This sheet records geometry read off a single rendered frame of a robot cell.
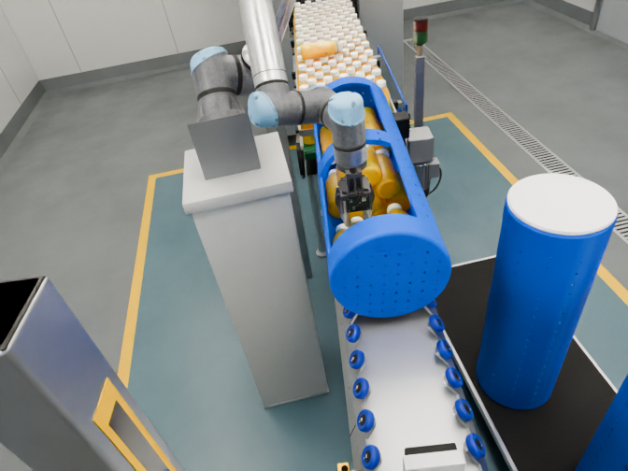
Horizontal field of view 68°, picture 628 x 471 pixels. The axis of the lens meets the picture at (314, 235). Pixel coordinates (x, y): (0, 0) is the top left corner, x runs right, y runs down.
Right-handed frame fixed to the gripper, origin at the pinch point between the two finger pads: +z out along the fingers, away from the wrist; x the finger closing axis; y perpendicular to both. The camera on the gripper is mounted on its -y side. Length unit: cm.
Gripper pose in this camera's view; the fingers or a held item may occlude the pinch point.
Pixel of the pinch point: (356, 221)
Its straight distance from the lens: 122.9
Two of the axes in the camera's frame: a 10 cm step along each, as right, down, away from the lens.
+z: 1.3, 7.5, 6.5
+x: 9.9, -1.3, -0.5
